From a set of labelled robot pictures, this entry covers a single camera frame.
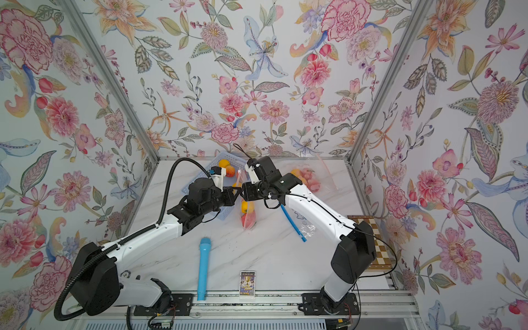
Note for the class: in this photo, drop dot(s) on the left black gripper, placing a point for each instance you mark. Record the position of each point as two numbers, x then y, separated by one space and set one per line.
227 192

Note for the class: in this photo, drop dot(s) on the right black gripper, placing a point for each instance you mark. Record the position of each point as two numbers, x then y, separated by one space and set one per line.
250 192

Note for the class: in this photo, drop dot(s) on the yellow peach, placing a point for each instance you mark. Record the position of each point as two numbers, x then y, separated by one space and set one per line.
297 173
224 163
247 207

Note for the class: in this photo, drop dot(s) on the pink peach with leaf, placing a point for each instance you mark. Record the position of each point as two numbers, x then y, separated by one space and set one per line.
307 174

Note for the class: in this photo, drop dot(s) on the clear pink zip-top bag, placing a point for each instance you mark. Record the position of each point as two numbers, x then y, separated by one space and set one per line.
315 174
238 184

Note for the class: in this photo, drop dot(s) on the dark pink peach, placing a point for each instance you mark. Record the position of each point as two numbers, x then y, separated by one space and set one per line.
248 220

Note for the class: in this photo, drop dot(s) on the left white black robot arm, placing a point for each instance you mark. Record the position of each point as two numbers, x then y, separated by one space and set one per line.
97 280

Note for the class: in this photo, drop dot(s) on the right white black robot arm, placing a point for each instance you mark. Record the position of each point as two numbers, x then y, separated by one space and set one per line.
354 243

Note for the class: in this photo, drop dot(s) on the orange red peach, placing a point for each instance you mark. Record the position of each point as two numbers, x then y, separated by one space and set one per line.
230 171

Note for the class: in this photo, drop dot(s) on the yellow peach top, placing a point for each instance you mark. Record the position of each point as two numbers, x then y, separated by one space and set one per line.
224 163

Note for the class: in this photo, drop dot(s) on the clear blue zip-top bag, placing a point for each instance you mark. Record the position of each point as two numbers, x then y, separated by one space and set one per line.
302 227

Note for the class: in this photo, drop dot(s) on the blue perforated plastic basket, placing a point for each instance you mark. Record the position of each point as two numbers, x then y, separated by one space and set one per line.
237 162

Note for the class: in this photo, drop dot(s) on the light blue toy microphone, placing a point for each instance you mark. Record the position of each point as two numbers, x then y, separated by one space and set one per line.
204 248

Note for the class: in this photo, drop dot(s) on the small purple card box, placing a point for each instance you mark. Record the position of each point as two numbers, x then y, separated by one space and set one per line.
247 284

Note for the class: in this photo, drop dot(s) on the wooden chessboard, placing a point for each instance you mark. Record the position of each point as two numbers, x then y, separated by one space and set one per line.
383 261

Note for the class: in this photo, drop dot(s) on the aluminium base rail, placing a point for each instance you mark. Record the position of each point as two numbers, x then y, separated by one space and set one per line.
296 304

